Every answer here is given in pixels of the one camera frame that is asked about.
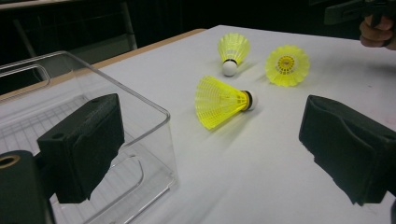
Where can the yellow shuttlecock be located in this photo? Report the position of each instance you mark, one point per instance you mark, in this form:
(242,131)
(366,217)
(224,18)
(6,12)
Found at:
(233,48)
(287,65)
(218,102)

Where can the clear plastic container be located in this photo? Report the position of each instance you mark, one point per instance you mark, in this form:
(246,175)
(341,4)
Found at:
(149,140)

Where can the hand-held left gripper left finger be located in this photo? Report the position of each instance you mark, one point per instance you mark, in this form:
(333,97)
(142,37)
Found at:
(84,149)

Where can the wooden table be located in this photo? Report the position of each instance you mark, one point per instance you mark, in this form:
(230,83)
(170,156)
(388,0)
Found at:
(130,53)

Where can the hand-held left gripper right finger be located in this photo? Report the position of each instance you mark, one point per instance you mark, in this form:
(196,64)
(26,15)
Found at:
(351,152)

